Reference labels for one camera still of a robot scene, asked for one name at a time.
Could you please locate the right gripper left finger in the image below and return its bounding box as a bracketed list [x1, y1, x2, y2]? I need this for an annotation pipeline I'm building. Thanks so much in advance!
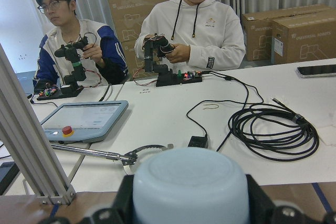
[39, 174, 137, 224]

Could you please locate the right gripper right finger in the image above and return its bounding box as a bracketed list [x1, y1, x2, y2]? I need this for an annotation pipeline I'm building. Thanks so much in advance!
[246, 174, 335, 224]

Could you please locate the light blue plastic cup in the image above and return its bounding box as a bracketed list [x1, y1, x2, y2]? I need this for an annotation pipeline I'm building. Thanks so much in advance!
[133, 147, 250, 223]

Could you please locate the metal reacher grabber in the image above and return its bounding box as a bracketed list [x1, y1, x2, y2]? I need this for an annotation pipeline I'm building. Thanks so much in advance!
[51, 144, 174, 166]

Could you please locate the black power adapter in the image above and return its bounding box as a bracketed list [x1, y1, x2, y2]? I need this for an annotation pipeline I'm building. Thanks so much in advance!
[188, 136, 208, 148]

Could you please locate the blue teach pendant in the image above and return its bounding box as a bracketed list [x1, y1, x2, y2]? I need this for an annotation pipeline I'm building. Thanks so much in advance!
[41, 100, 129, 144]

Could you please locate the smartphone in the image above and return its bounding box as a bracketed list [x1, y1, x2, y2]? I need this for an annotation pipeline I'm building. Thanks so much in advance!
[297, 64, 336, 78]

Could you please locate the person in blue jacket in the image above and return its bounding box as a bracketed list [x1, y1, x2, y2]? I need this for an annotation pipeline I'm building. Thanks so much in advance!
[33, 0, 128, 93]

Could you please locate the cardboard box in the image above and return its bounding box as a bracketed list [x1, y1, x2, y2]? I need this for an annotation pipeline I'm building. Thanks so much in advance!
[271, 9, 335, 65]

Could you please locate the person in white hoodie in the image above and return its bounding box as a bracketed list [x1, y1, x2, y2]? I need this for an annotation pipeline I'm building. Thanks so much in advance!
[134, 0, 245, 72]

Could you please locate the aluminium frame post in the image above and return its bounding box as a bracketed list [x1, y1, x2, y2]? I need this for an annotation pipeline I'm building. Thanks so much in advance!
[1, 50, 76, 205]

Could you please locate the coiled black cable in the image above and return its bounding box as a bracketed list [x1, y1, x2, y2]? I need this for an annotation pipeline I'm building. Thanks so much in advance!
[227, 98, 320, 162]

